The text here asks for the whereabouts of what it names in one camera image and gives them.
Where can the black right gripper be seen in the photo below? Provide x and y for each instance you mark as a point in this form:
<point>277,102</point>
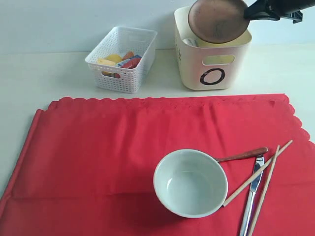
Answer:
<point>288,9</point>

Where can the brown wooden plate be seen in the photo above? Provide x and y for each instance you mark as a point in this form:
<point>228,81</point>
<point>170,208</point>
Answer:
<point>218,21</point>

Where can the stainless steel cup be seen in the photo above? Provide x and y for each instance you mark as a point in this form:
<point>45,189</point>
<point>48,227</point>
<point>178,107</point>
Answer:
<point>191,42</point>

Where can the red sausage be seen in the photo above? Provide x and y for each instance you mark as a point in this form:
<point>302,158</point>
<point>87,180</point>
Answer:
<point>131,64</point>

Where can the brown wooden spoon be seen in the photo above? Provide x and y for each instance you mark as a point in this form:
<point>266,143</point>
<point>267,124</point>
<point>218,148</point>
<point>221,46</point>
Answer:
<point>245,155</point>

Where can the blue white milk carton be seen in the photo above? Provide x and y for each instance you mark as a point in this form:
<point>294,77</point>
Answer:
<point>124,61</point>

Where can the yellow lemon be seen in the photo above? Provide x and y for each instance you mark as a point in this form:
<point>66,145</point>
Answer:
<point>114,58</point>

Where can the yellow cheese wedge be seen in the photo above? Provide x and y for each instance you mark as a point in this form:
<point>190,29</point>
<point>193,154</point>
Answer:
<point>103,61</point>

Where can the pale green ceramic bowl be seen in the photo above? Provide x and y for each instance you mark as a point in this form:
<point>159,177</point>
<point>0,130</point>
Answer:
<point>190,183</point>

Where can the cream plastic bin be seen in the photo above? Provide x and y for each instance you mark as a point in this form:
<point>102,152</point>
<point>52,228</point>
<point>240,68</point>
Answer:
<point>208,66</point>

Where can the white perforated plastic basket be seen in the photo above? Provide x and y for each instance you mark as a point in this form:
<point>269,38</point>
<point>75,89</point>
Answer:
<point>119,41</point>

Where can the left wooden chopstick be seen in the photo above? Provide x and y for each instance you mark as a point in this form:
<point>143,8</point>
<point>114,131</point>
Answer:
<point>255,175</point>

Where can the wooden chopstick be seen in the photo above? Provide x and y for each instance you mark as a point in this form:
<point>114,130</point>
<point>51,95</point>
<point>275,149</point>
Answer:
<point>261,200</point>
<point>255,175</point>

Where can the right wooden chopstick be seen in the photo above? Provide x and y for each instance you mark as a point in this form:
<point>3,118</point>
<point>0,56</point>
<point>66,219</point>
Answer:
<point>261,200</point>

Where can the silver table knife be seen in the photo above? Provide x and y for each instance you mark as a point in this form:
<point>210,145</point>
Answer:
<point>253,189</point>

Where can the red scalloped table cloth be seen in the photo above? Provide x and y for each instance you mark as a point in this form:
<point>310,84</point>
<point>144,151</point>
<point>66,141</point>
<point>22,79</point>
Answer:
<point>86,167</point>

